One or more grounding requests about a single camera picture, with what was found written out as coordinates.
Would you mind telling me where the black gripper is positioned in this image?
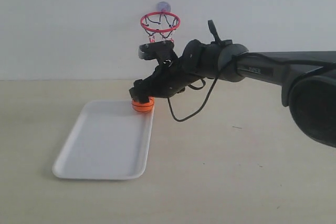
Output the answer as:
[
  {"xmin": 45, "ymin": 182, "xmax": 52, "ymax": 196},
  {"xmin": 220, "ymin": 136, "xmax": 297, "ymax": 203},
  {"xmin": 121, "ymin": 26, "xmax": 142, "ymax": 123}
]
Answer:
[{"xmin": 129, "ymin": 63, "xmax": 194, "ymax": 103}]

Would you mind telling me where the small orange basketball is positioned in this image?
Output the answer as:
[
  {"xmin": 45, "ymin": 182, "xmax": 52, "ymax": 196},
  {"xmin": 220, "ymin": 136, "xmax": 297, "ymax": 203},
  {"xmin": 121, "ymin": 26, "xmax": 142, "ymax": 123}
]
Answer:
[{"xmin": 131, "ymin": 97, "xmax": 154, "ymax": 113}]

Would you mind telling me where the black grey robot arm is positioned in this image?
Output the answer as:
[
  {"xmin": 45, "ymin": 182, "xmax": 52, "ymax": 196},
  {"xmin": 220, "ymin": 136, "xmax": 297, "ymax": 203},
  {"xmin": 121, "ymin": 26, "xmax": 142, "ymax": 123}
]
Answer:
[{"xmin": 129, "ymin": 21, "xmax": 335, "ymax": 147}]

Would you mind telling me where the red mini basketball hoop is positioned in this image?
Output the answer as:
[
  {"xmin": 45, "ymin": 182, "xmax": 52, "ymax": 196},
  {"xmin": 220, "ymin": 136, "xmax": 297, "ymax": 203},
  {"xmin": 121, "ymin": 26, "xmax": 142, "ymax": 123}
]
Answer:
[{"xmin": 140, "ymin": 11, "xmax": 181, "ymax": 43}]

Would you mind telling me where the white plastic tray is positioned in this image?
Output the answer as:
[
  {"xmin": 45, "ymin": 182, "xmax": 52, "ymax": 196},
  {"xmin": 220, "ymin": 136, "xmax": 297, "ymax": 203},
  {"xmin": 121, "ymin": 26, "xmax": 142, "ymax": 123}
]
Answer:
[{"xmin": 52, "ymin": 100, "xmax": 154, "ymax": 180}]

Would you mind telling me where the clear suction cup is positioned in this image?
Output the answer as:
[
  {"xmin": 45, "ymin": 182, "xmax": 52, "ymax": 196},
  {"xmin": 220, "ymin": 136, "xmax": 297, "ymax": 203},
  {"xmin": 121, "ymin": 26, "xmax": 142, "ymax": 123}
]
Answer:
[{"xmin": 155, "ymin": 1, "xmax": 171, "ymax": 13}]

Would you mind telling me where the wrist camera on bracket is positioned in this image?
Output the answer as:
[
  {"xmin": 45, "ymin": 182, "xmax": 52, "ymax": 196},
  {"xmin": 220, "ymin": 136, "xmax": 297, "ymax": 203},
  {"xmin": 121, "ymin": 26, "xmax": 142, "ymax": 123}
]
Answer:
[{"xmin": 138, "ymin": 40, "xmax": 178, "ymax": 64}]

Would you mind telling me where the black cable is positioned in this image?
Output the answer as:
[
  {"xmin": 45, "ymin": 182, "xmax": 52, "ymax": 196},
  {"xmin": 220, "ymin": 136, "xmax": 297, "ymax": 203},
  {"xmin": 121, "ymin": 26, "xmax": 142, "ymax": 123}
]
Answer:
[{"xmin": 166, "ymin": 53, "xmax": 336, "ymax": 123}]

